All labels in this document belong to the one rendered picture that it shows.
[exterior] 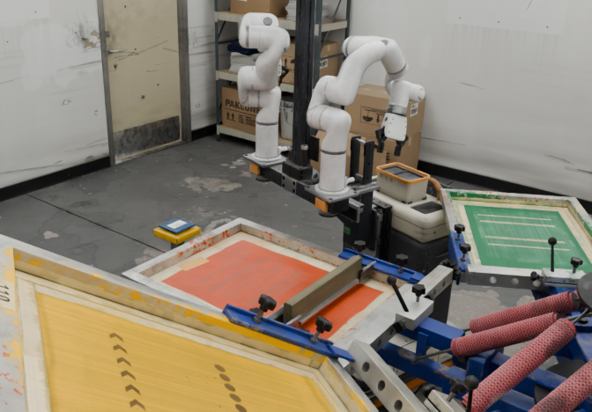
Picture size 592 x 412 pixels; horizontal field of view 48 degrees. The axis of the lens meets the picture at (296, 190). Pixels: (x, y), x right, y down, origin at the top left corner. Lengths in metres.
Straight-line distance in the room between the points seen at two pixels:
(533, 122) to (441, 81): 0.85
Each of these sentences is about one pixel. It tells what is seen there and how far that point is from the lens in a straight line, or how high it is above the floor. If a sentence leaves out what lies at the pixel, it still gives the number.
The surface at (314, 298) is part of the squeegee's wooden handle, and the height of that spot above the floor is 1.03.
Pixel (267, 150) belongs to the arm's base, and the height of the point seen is 1.19.
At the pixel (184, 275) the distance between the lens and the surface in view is 2.26.
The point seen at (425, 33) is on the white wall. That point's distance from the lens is 5.91.
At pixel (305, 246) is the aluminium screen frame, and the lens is 2.38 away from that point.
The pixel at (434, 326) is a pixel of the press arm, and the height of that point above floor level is 1.04.
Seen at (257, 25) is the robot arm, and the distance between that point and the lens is 2.62.
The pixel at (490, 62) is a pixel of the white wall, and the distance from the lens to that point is 5.71.
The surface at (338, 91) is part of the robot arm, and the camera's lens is 2.37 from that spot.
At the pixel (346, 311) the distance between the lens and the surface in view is 2.07.
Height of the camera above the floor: 2.05
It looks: 22 degrees down
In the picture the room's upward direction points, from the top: 2 degrees clockwise
